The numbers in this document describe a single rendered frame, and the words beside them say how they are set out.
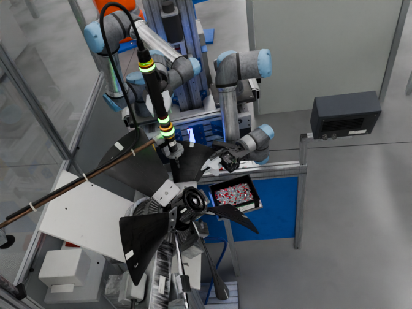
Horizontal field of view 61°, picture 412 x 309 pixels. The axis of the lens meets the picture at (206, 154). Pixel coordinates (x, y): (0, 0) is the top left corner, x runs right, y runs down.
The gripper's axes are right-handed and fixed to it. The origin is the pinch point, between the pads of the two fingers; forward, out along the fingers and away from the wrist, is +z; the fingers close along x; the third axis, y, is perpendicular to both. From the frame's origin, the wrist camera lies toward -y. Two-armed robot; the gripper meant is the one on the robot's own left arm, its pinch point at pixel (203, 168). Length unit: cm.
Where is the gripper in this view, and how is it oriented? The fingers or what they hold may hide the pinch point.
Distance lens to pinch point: 146.6
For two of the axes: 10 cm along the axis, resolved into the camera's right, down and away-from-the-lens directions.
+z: -8.0, 5.1, -3.1
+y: 5.9, 5.9, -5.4
